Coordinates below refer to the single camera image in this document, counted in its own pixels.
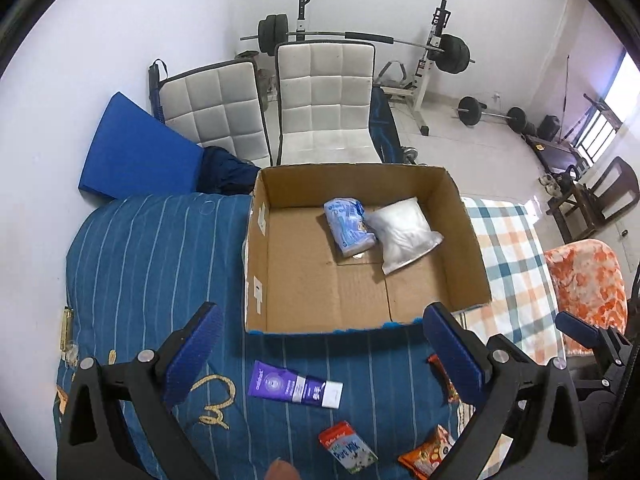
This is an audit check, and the floor barbell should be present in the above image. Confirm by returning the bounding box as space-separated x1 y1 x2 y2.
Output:
456 96 528 133

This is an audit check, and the orange snack packet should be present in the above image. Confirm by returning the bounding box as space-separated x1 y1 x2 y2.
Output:
397 425 456 480

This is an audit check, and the white plastic bag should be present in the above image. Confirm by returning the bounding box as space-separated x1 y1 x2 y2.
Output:
363 197 444 275

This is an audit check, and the cardboard box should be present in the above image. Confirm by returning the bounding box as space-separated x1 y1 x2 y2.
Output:
244 164 491 335

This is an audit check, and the purple toothpaste tube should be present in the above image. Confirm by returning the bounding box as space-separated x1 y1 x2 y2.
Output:
247 361 344 410

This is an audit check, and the blue striped blanket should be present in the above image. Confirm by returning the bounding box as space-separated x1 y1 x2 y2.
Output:
56 194 458 479

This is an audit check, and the barbell on rack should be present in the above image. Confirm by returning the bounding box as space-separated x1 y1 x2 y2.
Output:
240 14 474 74

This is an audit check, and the dark wooden chair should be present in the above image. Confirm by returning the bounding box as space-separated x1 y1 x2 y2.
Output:
546 156 639 244

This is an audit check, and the left white quilted chair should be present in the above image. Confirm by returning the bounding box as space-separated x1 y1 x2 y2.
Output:
151 58 272 168

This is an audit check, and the right white quilted chair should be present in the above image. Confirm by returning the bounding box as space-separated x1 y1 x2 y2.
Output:
274 40 381 165

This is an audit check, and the blue white tissue pack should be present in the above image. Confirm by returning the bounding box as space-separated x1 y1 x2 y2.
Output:
323 197 376 258

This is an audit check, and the white quilted chair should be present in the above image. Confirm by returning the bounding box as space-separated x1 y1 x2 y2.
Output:
151 58 272 168
274 40 381 165

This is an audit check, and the red snack packet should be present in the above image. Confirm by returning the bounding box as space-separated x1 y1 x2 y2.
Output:
426 353 460 404

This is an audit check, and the blue foam mat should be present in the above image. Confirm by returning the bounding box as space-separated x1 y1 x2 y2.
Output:
78 92 204 200

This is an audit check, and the orange floral cushion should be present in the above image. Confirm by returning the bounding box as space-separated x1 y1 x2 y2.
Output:
544 238 628 333

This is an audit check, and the white weight rack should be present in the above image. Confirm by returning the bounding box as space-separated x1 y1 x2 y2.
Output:
382 0 450 136

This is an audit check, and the plaid blanket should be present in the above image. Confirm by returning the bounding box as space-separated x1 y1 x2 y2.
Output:
454 197 566 364

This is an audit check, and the red white milk carton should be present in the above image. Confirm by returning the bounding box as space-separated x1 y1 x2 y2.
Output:
318 420 378 474

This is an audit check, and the dark blue cloth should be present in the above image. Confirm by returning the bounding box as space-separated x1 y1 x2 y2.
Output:
196 146 259 195

